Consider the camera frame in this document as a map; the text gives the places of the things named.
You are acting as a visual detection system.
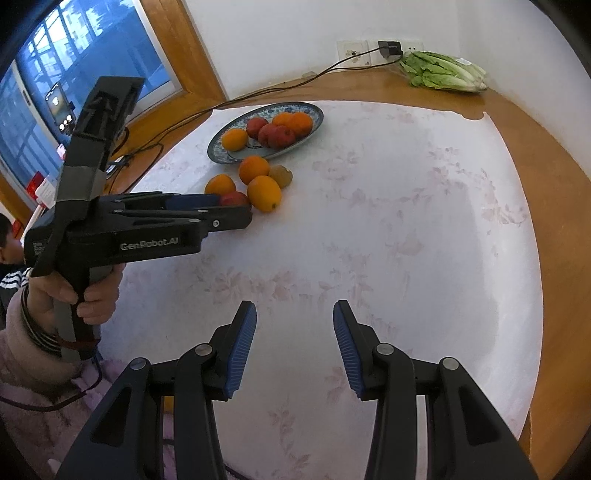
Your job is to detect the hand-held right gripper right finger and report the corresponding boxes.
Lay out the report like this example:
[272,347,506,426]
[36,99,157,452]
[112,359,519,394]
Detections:
[332,300,539,480]

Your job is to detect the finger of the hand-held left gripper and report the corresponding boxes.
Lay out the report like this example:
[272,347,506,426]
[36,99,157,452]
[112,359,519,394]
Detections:
[108,203,254,234]
[99,191,221,212]

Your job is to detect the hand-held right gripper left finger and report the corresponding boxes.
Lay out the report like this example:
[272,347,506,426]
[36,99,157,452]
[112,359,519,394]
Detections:
[55,300,258,480]

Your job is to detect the blue patterned porcelain plate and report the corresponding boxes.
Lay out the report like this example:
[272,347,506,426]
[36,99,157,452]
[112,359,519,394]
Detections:
[206,102,325,163]

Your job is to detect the large red apple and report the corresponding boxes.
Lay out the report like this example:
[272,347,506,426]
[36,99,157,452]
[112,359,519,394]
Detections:
[269,126,297,148]

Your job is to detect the person's left forearm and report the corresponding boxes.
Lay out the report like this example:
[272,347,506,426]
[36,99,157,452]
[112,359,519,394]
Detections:
[0,288,121,462]

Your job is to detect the person's left hand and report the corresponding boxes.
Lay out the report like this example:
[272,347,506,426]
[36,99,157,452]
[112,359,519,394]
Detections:
[23,265,125,335]

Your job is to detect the brownish green kiwi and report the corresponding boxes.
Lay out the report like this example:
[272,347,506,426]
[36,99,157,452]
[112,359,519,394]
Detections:
[269,165,294,189]

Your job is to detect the red white box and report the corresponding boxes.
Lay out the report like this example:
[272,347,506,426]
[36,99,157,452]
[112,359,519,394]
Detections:
[27,172,59,209]

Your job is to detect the white floral tablecloth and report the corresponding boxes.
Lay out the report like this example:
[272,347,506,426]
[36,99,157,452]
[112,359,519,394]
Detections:
[90,99,544,480]

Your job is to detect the phone on stand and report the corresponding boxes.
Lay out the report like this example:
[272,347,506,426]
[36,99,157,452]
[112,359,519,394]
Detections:
[45,82,78,136]

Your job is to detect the glass window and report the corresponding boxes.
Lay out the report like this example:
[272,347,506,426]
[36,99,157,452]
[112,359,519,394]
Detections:
[0,0,183,195]

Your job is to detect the bagged green lettuce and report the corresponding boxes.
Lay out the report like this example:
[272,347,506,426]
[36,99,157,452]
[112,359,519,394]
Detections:
[398,51,489,93]

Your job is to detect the black power cable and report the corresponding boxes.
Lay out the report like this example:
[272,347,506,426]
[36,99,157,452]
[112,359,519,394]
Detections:
[104,51,402,195]

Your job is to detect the wooden window frame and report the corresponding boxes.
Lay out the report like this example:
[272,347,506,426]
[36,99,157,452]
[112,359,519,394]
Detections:
[0,0,228,222]

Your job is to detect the thin dark cable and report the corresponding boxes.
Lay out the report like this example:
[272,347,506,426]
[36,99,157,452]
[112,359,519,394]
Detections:
[0,338,103,412]

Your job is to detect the white wall socket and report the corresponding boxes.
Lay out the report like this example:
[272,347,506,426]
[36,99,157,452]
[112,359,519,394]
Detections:
[337,40,371,64]
[369,41,424,61]

